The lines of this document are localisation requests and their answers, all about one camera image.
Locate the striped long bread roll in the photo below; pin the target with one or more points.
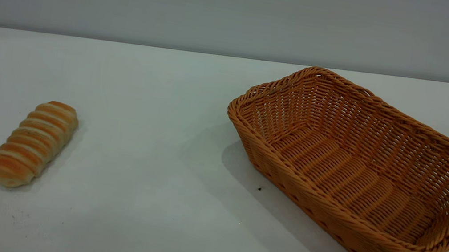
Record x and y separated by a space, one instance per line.
33 143

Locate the orange woven wicker basket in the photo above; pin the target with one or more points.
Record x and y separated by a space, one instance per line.
359 183

